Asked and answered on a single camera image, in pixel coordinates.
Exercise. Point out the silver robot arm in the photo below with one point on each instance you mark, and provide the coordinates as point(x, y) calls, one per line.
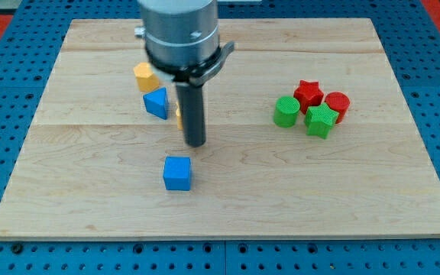
point(180, 33)

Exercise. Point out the yellow heart block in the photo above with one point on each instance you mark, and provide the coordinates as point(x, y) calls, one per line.
point(179, 117)

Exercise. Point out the wooden board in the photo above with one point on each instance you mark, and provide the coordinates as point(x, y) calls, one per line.
point(91, 166)

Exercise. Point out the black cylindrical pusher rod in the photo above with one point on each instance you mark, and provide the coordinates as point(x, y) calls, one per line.
point(191, 105)

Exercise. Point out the blue cube block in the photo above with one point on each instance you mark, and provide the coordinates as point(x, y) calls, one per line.
point(177, 173)

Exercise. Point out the black rod mounting clamp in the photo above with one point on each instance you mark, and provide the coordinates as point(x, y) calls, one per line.
point(194, 75)

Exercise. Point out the blue triangle block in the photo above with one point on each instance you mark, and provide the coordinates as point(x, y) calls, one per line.
point(156, 103)

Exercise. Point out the green cylinder block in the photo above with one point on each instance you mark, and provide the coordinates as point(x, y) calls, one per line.
point(286, 111)

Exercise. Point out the yellow pentagon block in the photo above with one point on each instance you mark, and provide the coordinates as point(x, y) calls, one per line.
point(147, 81)

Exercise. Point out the red star block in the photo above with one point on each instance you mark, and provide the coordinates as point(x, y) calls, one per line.
point(308, 94)

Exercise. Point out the green star block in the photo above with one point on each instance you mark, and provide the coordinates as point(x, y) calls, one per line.
point(320, 120)

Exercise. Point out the red cylinder block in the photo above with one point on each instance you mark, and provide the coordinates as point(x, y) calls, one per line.
point(339, 102)

